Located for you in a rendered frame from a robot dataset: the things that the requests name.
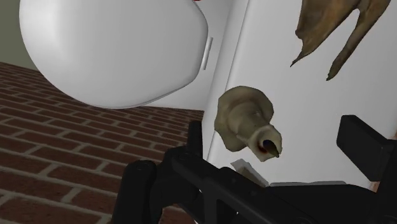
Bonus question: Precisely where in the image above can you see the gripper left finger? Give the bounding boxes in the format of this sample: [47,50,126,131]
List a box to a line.
[111,120,232,224]

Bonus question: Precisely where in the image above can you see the white flat book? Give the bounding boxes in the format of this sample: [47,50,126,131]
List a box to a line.
[230,158,347,188]

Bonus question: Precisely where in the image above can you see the white toilet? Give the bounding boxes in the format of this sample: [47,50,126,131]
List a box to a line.
[18,0,397,191]

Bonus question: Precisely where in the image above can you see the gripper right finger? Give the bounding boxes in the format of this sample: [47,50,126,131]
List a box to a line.
[336,114,397,224]

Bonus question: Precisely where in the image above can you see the beige shell-shaped object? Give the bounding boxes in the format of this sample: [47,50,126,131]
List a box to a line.
[214,85,283,163]

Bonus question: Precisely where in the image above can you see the brown ragged-shaped object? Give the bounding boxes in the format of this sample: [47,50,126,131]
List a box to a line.
[289,0,392,81]

